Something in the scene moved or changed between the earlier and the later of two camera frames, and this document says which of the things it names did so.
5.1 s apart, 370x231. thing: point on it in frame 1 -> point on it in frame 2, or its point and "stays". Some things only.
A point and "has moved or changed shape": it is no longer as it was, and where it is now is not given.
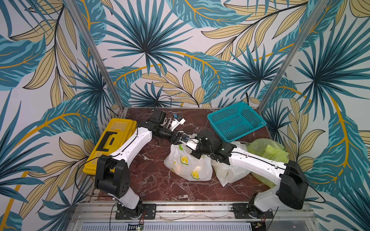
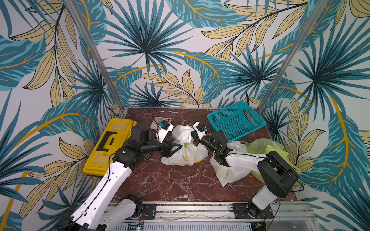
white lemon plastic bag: (227, 173) stays
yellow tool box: (115, 131) stays
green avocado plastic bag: (268, 149) stays
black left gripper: (175, 140) -> (168, 152)
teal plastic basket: (230, 122) stays
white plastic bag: (179, 160) has moved or changed shape
